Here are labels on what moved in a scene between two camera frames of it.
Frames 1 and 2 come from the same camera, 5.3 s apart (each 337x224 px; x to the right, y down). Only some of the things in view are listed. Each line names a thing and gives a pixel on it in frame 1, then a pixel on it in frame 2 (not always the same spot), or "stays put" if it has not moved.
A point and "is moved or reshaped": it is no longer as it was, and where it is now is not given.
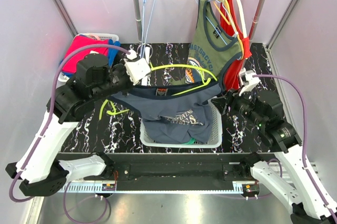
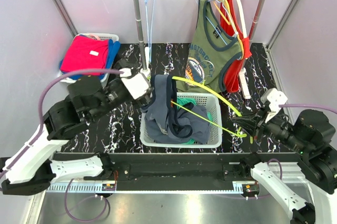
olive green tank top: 209,53 stays put
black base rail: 172,171 stays put
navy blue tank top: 173,112 is moved or reshaped
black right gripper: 231,100 to 250,122
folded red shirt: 70,65 stays put
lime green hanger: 152,66 to 238,134
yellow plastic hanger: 229,19 stays put
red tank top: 232,26 stays put
